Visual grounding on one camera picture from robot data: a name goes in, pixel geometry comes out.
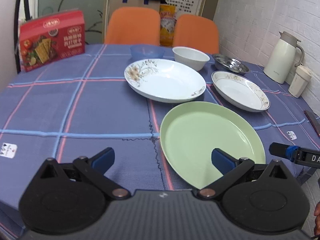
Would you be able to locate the red cracker box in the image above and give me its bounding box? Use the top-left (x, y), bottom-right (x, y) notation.
top-left (19, 10), bottom-right (85, 72)

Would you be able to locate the stainless steel bowl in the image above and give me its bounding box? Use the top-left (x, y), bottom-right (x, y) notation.
top-left (212, 54), bottom-right (250, 75)

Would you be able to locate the blue translucent plastic bowl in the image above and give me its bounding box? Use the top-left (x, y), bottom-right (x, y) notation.
top-left (130, 44), bottom-right (165, 61)

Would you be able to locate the light green plate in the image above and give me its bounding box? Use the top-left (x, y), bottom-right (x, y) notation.
top-left (159, 101), bottom-right (266, 189)

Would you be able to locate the cream thermos jug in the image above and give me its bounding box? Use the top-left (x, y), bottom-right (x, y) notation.
top-left (264, 31), bottom-right (305, 84)

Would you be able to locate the cream travel cup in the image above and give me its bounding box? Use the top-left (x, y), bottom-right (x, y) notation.
top-left (288, 65), bottom-right (312, 98)

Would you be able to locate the person's right hand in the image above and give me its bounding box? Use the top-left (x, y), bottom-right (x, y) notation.
top-left (314, 202), bottom-right (320, 236)

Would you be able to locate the orange chair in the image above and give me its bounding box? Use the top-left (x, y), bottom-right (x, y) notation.
top-left (104, 7), bottom-right (161, 46)
top-left (172, 14), bottom-right (219, 54)

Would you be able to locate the blue plaid tablecloth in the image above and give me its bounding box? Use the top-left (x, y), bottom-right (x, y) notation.
top-left (1, 45), bottom-right (319, 239)

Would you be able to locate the brown paper bag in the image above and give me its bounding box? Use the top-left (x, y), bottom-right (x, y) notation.
top-left (106, 0), bottom-right (160, 24)

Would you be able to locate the dark red smartphone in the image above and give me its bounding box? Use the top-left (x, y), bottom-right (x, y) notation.
top-left (304, 110), bottom-right (320, 137)

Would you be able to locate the left orange chair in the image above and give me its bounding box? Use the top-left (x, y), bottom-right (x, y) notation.
top-left (104, 7), bottom-right (161, 46)

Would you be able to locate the yellow snack bag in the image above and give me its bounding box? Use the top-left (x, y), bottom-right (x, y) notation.
top-left (159, 4), bottom-right (176, 47)

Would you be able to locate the right orange chair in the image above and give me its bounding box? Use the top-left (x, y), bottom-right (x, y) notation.
top-left (172, 14), bottom-right (219, 54)

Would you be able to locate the white bowl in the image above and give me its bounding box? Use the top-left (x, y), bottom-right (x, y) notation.
top-left (172, 47), bottom-right (210, 72)

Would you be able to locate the gold rimmed white plate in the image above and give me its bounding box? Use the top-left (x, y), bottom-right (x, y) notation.
top-left (212, 71), bottom-right (271, 112)

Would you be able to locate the large white floral plate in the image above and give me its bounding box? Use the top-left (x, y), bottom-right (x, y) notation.
top-left (124, 59), bottom-right (206, 103)

